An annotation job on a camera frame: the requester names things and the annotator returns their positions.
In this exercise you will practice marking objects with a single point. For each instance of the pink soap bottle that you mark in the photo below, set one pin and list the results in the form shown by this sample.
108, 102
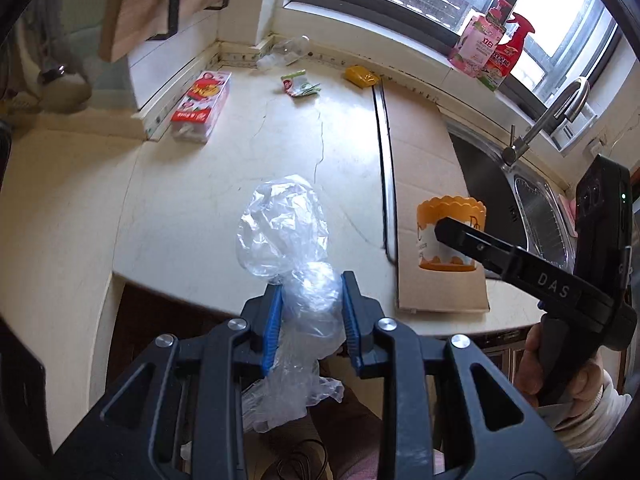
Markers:
475, 50

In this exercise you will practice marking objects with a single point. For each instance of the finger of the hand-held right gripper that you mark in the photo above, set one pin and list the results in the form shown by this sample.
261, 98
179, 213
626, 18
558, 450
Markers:
500, 255

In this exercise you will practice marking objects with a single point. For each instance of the steel sink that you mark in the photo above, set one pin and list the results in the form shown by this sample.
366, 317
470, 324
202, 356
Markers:
492, 180

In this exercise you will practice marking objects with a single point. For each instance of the yellow sponge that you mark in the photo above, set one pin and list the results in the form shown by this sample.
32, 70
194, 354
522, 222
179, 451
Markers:
361, 76

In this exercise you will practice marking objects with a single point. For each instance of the steel faucet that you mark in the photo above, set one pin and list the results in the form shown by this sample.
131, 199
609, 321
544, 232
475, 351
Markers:
560, 105

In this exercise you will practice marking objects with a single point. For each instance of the red printed carton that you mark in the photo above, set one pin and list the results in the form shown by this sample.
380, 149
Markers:
200, 105

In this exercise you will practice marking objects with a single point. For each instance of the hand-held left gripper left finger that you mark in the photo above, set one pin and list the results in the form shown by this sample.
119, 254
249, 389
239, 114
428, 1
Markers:
272, 330

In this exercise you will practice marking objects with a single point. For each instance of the wooden cutting board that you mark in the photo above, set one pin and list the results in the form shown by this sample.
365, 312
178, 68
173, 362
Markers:
135, 0

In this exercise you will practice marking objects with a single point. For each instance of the orange paper cup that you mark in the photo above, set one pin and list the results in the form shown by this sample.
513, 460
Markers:
427, 220

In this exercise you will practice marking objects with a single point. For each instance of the red spray bottle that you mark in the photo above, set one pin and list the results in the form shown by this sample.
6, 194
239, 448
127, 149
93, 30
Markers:
505, 67

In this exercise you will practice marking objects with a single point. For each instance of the clear plastic bottle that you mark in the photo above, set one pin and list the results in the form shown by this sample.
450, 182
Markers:
287, 50

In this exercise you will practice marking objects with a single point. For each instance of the brown cardboard sheet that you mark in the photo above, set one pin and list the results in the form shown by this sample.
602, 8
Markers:
415, 150

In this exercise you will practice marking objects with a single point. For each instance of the green and red wrapper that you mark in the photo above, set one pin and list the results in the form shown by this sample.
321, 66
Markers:
300, 85

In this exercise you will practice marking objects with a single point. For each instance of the dark window frame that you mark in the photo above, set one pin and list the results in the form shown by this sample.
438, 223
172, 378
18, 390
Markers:
380, 15

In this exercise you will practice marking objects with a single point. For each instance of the person's right forearm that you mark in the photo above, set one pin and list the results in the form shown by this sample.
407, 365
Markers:
600, 425

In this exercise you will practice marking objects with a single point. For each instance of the large clear plastic bag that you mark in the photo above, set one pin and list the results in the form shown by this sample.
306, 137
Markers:
280, 230

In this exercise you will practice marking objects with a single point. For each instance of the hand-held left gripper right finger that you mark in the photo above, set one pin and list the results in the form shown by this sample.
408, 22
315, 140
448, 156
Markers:
350, 325

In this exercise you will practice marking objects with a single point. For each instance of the person's right hand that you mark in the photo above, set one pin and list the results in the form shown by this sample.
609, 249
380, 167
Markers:
527, 365

